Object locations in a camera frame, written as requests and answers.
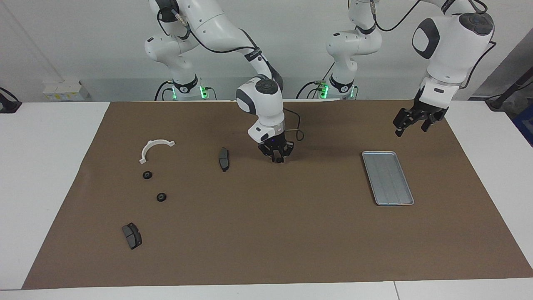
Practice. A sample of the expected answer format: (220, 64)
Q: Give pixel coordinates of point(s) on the brown table mat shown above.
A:
(266, 233)

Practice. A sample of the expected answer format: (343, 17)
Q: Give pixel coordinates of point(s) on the dark grey brake pad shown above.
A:
(132, 236)
(224, 159)

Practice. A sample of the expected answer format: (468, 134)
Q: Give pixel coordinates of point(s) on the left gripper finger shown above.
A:
(430, 123)
(402, 123)

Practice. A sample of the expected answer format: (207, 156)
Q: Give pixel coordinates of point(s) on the black stand pole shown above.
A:
(499, 102)

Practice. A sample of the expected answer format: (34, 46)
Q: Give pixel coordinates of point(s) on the white curved plastic bracket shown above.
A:
(146, 150)

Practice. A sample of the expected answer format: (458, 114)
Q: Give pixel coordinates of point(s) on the black bearing gear silver centre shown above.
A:
(161, 197)

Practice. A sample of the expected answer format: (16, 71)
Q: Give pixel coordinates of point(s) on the black clamp mount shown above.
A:
(8, 106)

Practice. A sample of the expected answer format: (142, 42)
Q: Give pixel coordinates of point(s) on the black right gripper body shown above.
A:
(275, 146)

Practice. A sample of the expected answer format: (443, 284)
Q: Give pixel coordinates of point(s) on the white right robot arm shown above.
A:
(262, 100)

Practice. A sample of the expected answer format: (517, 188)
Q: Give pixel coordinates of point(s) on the blue bin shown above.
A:
(525, 125)

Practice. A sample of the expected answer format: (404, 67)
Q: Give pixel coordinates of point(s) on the white wall socket box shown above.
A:
(62, 89)

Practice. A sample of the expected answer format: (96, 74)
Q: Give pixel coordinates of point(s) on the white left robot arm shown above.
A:
(454, 41)

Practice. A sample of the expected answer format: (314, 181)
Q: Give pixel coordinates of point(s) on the silver metal tray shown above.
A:
(387, 179)

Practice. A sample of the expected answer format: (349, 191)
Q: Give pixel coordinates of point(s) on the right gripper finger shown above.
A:
(272, 157)
(285, 156)

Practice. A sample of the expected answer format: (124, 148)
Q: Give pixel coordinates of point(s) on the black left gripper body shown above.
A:
(431, 109)

